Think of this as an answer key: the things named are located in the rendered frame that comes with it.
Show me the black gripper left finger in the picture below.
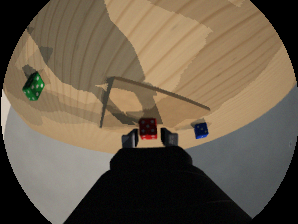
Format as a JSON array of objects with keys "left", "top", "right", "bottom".
[{"left": 121, "top": 129, "right": 139, "bottom": 148}]

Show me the green die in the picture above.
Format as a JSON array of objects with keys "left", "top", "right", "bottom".
[{"left": 22, "top": 72, "right": 45, "bottom": 101}]

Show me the blue die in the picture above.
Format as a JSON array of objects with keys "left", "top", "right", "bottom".
[{"left": 194, "top": 123, "right": 209, "bottom": 139}]

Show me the red die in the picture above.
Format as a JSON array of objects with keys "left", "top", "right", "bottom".
[{"left": 139, "top": 118, "right": 157, "bottom": 140}]

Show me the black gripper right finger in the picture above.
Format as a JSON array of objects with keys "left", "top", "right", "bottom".
[{"left": 160, "top": 128, "right": 178, "bottom": 147}]

